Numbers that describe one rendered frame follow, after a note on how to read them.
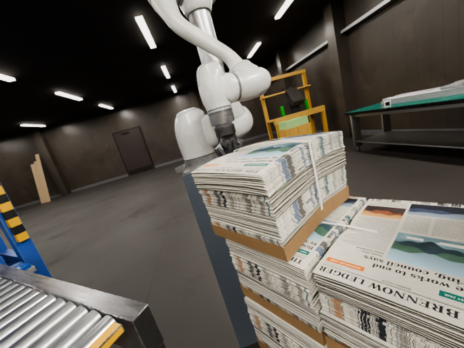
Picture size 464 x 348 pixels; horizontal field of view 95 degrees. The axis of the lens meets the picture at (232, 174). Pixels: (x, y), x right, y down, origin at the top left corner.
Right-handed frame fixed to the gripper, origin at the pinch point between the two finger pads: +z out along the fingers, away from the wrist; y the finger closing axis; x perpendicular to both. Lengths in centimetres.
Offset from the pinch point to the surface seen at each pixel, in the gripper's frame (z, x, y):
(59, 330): 17, 6, -63
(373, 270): 13, -48, -13
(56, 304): 17, 20, -64
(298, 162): -7.3, -33.1, -7.9
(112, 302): 16, 2, -52
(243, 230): 7.5, -20.3, -19.6
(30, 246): 20, 123, -78
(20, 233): 8, 119, -78
